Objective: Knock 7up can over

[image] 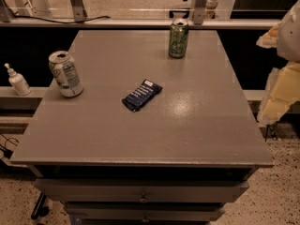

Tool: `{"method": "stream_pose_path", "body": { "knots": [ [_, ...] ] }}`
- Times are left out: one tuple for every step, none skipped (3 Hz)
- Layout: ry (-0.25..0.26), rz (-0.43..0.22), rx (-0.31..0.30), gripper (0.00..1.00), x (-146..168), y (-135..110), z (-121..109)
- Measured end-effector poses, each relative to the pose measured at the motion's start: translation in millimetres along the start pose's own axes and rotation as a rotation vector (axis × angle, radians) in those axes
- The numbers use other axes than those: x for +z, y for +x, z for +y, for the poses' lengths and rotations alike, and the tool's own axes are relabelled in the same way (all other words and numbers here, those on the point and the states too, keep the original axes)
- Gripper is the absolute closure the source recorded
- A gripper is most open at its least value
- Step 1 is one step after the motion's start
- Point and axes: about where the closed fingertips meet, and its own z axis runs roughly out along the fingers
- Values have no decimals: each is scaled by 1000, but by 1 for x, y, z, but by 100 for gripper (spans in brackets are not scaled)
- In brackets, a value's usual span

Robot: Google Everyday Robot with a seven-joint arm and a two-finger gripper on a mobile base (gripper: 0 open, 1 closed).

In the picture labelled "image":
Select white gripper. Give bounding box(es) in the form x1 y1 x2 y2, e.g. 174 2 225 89
256 0 300 125

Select white green 7up can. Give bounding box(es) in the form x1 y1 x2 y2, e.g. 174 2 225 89
49 51 83 98

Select green soda can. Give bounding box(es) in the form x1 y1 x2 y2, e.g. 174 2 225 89
169 18 189 58

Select dark blue snack packet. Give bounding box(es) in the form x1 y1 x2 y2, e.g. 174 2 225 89
122 80 162 113

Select upper grey drawer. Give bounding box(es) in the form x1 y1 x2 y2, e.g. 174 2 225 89
35 179 248 203

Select grey drawer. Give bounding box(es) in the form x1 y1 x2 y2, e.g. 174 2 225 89
35 179 248 203
65 202 224 222

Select lower grey drawer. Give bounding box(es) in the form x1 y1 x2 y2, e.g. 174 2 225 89
65 202 224 222

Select white pump lotion bottle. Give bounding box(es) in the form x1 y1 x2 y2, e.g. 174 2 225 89
5 63 31 96

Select black table leg caster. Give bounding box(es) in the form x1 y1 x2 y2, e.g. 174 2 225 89
31 193 50 220

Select metal bracket right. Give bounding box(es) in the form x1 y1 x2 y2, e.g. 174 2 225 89
191 0 207 25

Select metal bracket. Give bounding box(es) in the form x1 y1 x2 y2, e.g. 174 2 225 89
70 0 87 23
191 0 207 25

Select metal bracket left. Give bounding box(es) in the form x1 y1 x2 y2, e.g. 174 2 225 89
70 0 87 23

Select black cable on shelf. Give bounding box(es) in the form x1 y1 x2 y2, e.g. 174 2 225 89
7 7 111 24

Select black cables on floor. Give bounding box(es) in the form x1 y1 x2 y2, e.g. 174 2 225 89
0 132 20 161

